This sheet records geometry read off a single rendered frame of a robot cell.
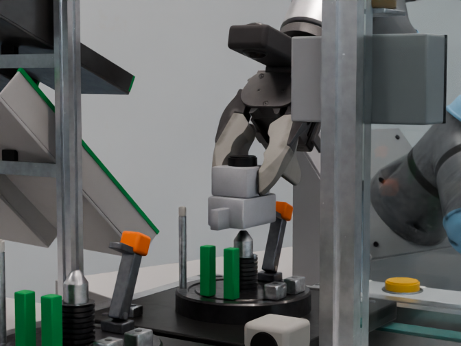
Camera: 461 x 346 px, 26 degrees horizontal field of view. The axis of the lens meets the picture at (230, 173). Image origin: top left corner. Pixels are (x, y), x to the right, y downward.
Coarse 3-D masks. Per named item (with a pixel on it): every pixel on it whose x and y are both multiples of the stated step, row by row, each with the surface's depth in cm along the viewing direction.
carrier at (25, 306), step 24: (0, 240) 81; (0, 264) 81; (0, 288) 81; (72, 288) 80; (0, 312) 81; (24, 312) 78; (48, 312) 76; (72, 312) 80; (0, 336) 82; (24, 336) 78; (48, 336) 76; (72, 336) 80; (96, 336) 84; (120, 336) 84; (144, 336) 79
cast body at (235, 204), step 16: (240, 160) 100; (256, 160) 101; (224, 176) 100; (240, 176) 99; (256, 176) 100; (224, 192) 100; (240, 192) 99; (256, 192) 100; (208, 208) 101; (224, 208) 99; (240, 208) 98; (256, 208) 100; (272, 208) 103; (224, 224) 99; (240, 224) 99; (256, 224) 100
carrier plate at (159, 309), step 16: (176, 288) 113; (144, 304) 105; (160, 304) 105; (96, 320) 98; (144, 320) 98; (160, 320) 98; (176, 320) 98; (192, 320) 98; (176, 336) 93; (192, 336) 92; (208, 336) 92; (224, 336) 92; (240, 336) 92
